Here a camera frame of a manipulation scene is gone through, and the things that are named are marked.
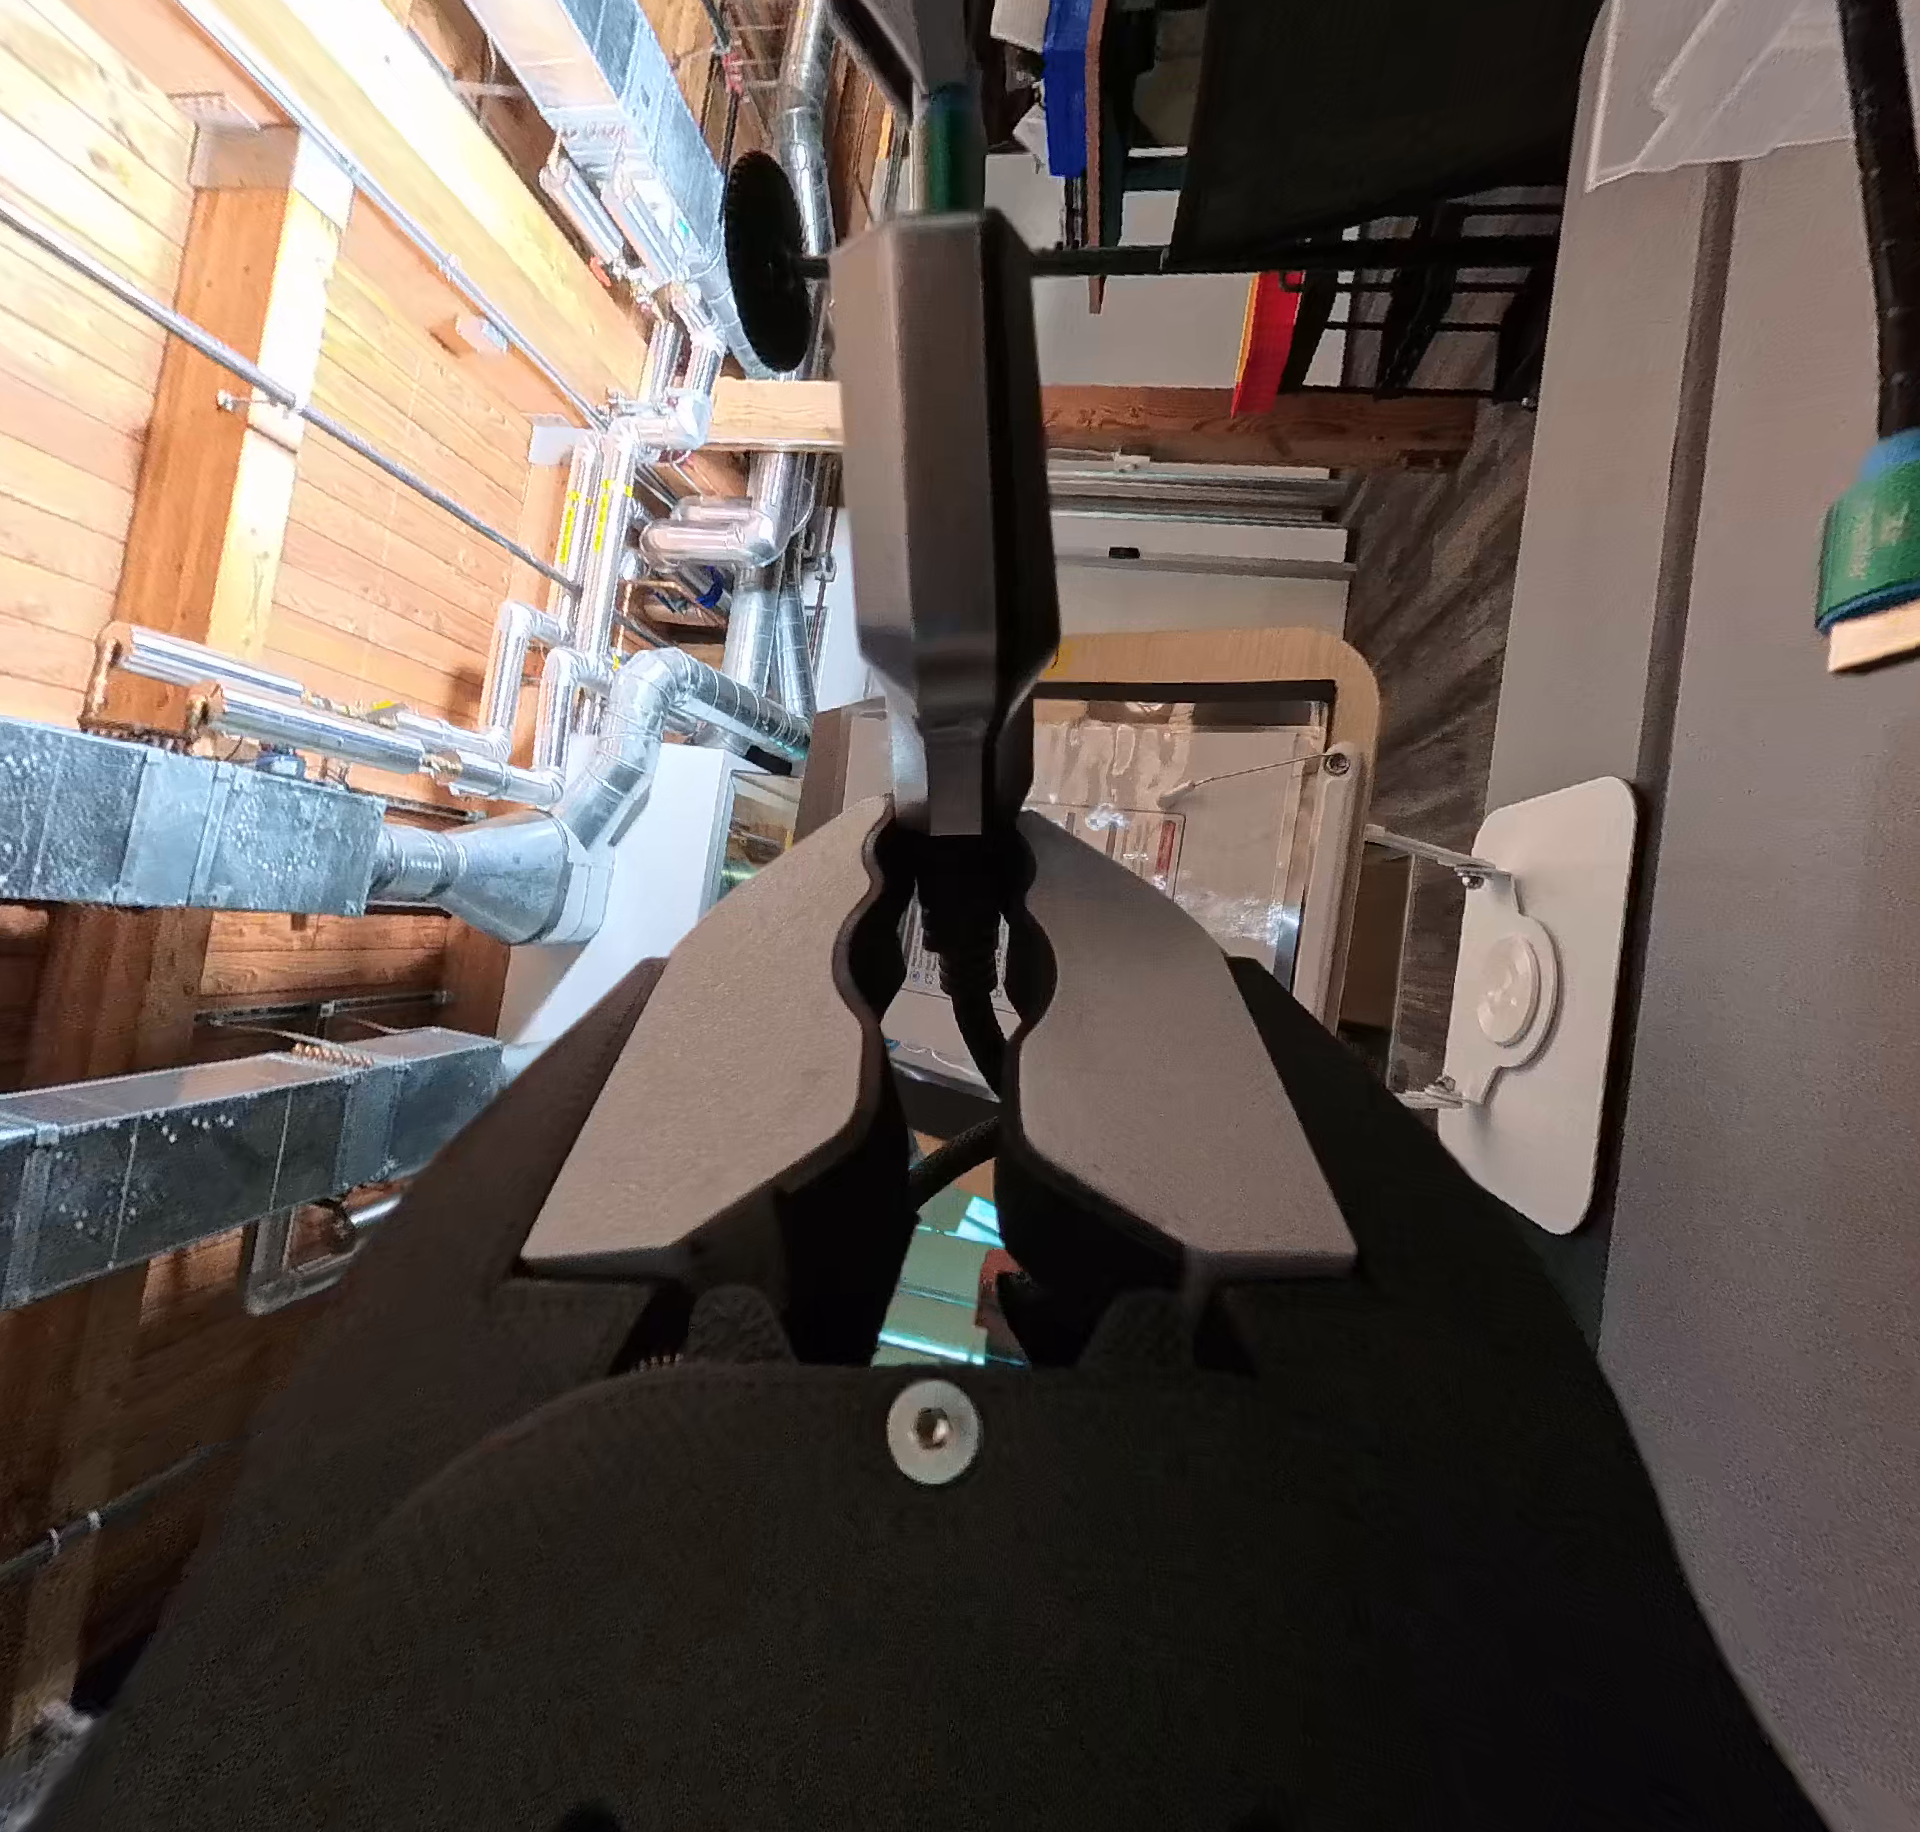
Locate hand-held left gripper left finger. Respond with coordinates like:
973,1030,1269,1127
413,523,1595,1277
519,798,916,1354

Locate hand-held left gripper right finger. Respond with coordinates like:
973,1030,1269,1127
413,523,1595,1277
989,808,1361,1300

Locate thin braided hdmi cable green plugs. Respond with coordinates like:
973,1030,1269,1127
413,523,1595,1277
919,79,989,218

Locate black braided switch cable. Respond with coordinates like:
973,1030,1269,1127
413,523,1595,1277
899,831,1037,1188

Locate silver hdmi switch box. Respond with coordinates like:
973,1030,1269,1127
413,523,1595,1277
823,208,1067,840

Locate clear plastic storage bin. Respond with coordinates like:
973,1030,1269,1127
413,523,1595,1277
1583,0,1920,192

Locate thick braided hdmi cable green plugs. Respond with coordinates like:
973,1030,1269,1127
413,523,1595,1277
1812,0,1920,679

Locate blue storage bin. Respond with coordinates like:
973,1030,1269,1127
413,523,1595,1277
1043,0,1099,180

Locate acrylic sign holder printed sheet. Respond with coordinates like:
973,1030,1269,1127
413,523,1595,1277
885,679,1639,1238

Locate black round disc on pole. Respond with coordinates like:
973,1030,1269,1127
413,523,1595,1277
720,149,1180,382

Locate red storage bin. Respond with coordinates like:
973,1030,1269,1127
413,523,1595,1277
1230,272,1308,419

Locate cluster of silver round pipes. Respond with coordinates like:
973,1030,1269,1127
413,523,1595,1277
481,287,843,815

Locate thin metal conduit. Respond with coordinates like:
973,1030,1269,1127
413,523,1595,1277
0,197,578,593

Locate silver spiral round duct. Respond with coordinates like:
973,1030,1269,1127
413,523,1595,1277
750,0,846,258

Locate long silver ceiling duct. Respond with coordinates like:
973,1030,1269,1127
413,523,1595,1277
405,0,729,288

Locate silver rectangular air duct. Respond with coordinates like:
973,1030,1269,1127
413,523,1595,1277
0,1030,506,1313

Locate wooden support post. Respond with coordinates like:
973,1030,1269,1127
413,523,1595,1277
705,374,1479,476

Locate silver rectangular duct with funnel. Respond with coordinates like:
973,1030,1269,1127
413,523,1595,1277
0,715,624,948

